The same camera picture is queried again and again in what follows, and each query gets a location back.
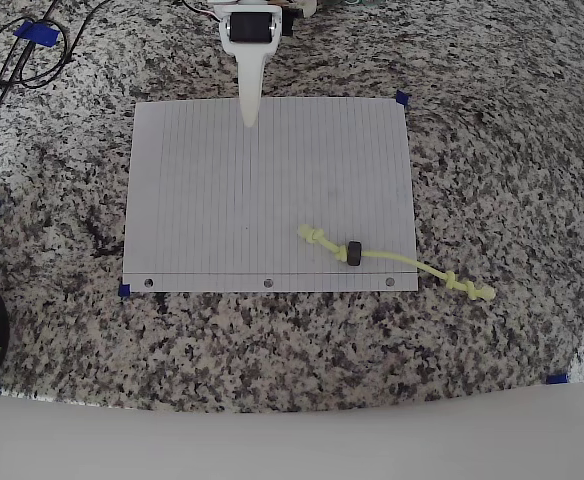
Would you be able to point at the black hex nut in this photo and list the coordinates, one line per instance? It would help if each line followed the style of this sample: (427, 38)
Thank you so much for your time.
(354, 253)

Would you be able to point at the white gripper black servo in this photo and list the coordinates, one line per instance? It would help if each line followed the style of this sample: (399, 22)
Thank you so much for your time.
(250, 28)

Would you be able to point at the lined paper sheet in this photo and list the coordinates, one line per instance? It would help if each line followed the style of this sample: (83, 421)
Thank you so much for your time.
(247, 200)

